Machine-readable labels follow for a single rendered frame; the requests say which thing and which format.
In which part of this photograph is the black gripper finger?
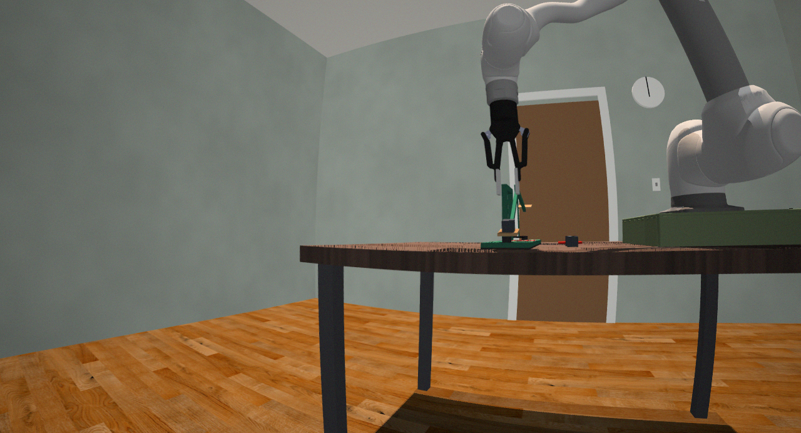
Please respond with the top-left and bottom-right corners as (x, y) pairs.
(481, 127), (503, 195)
(506, 126), (530, 195)

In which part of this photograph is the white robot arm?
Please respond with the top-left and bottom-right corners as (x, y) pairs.
(481, 0), (801, 213)

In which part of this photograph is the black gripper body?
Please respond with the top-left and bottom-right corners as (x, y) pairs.
(489, 99), (520, 143)

